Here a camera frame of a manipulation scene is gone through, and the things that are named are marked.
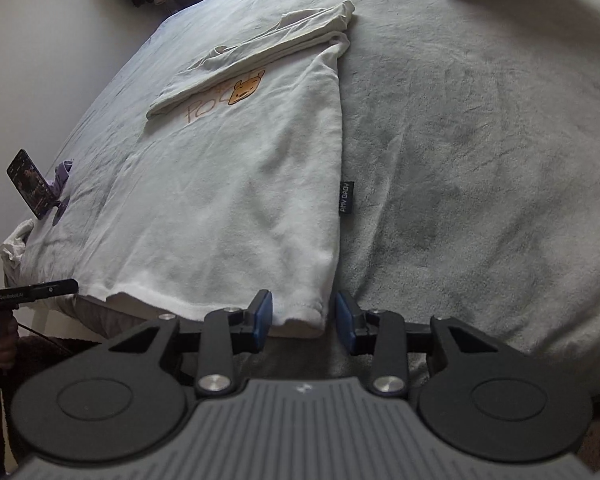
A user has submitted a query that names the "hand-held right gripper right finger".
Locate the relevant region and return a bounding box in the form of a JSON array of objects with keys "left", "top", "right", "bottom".
[{"left": 334, "top": 291, "right": 486, "bottom": 397}]

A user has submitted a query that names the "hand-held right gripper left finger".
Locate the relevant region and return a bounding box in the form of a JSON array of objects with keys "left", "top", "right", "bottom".
[{"left": 107, "top": 289, "right": 273, "bottom": 395}]

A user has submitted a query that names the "cream printed hoodie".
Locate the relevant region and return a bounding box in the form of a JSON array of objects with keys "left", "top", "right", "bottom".
[{"left": 72, "top": 0, "right": 357, "bottom": 339}]

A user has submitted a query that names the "person's left hand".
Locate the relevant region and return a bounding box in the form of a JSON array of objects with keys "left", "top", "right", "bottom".
[{"left": 0, "top": 314, "right": 21, "bottom": 376}]

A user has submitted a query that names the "white crumpled cloth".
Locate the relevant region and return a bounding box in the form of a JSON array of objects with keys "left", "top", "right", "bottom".
[{"left": 0, "top": 219, "right": 36, "bottom": 286}]

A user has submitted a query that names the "black smartphone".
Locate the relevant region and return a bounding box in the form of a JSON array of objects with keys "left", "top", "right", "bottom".
[{"left": 6, "top": 149, "right": 52, "bottom": 221}]

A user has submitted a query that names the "purple cloth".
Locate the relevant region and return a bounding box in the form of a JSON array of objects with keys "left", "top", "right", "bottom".
[{"left": 45, "top": 159, "right": 75, "bottom": 201}]

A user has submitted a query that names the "grey bed blanket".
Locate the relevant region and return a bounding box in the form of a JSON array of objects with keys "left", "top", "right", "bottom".
[{"left": 0, "top": 0, "right": 600, "bottom": 401}]

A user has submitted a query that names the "black cable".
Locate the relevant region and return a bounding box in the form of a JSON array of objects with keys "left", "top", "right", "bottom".
[{"left": 17, "top": 324, "right": 81, "bottom": 356}]

